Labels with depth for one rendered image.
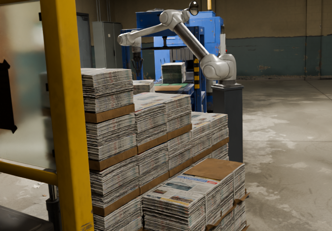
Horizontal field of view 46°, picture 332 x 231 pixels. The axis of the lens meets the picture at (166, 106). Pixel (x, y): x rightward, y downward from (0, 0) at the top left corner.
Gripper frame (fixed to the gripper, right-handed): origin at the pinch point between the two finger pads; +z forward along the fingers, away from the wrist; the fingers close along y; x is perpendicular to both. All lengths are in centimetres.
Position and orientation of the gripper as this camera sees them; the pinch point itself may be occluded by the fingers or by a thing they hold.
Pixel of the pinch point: (138, 72)
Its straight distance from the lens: 384.5
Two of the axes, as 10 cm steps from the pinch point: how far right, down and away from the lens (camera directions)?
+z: 0.6, 9.9, 1.3
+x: 1.3, -1.3, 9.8
